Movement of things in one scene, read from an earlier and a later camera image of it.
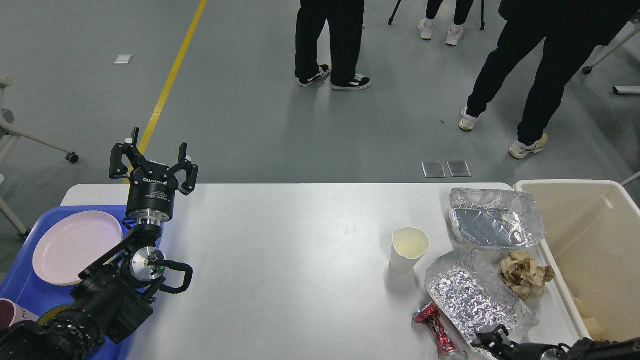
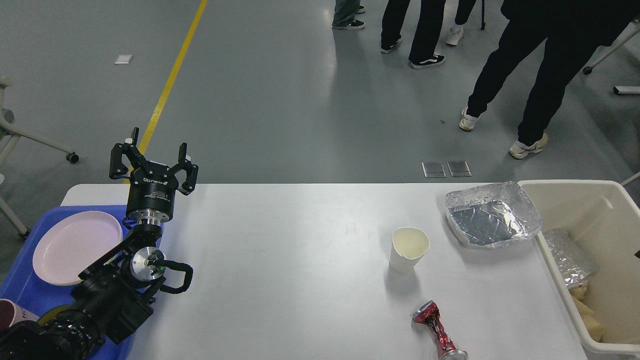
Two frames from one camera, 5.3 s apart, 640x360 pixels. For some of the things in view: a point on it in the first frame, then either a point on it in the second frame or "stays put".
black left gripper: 151,192 stays put
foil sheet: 469,298 -> 575,265
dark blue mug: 48,315 stays put
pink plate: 65,247 stays put
